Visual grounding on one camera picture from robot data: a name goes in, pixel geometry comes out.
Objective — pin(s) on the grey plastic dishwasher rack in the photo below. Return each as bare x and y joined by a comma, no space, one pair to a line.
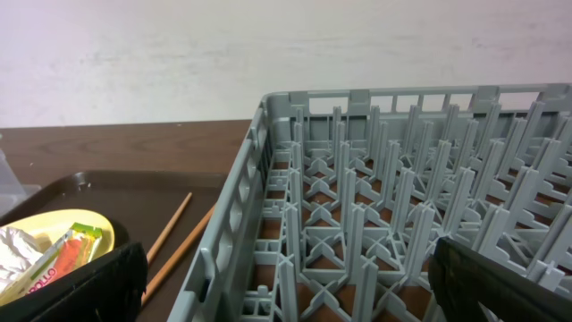
336,201

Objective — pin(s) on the dark brown serving tray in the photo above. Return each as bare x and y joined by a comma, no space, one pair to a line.
139,205

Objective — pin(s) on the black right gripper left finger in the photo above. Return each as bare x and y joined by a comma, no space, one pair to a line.
107,289

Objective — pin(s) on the wooden chopstick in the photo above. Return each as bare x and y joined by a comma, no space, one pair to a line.
175,258
159,242

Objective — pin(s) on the white paper napkin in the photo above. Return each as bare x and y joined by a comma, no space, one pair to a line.
19,251

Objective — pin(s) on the yellow plate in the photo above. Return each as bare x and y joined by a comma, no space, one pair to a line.
46,228

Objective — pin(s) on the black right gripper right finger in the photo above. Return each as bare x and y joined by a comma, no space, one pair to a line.
465,282

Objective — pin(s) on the orange green snack wrapper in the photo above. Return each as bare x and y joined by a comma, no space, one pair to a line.
76,248

